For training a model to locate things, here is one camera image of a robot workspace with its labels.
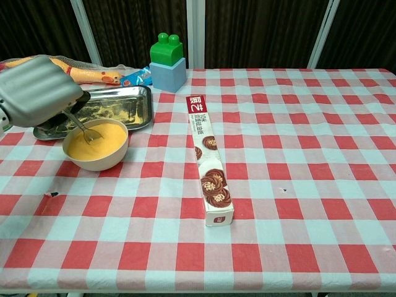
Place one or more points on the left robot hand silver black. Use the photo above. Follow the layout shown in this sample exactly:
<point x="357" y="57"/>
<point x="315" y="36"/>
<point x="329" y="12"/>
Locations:
<point x="34" y="89"/>

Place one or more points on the metal spoon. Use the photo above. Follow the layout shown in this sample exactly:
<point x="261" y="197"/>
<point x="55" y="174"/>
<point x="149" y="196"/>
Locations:
<point x="91" y="136"/>

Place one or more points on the beige bowl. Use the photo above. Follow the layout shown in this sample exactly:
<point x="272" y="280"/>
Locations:
<point x="99" y="164"/>

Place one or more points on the yellow rubber chicken toy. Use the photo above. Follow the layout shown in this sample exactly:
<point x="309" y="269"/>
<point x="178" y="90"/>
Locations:
<point x="89" y="75"/>

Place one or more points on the dark curtain divider panel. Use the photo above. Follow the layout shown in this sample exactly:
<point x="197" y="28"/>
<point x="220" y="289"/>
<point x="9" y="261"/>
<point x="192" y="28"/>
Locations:
<point x="139" y="28"/>
<point x="37" y="28"/>
<point x="365" y="31"/>
<point x="256" y="31"/>

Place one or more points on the stainless steel tray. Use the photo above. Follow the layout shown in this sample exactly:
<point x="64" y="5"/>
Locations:
<point x="123" y="105"/>

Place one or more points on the blue snack packet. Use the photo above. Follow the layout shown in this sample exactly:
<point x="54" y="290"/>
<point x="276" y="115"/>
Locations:
<point x="136" y="79"/>

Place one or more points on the light blue cube block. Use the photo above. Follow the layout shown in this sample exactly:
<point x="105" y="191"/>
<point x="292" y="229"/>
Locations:
<point x="168" y="77"/>

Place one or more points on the green building block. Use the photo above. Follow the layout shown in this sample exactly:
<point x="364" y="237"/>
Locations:
<point x="164" y="52"/>

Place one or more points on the long baking paper box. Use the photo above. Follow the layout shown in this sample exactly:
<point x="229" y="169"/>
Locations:
<point x="210" y="161"/>

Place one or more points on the red white checkered tablecloth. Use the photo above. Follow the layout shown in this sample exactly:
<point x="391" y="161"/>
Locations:
<point x="294" y="154"/>

